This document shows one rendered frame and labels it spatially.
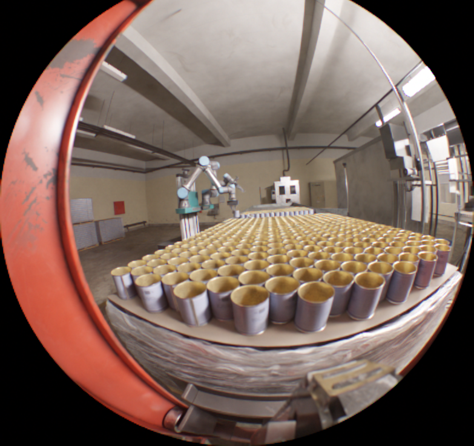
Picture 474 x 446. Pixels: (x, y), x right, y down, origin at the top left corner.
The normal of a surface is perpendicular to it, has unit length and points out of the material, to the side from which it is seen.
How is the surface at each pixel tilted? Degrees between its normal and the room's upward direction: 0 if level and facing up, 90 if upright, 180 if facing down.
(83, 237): 89
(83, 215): 88
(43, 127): 90
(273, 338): 1
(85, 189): 90
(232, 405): 0
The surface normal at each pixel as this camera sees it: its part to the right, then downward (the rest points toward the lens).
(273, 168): -0.21, 0.08
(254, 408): -0.08, -0.99
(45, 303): 0.98, -0.07
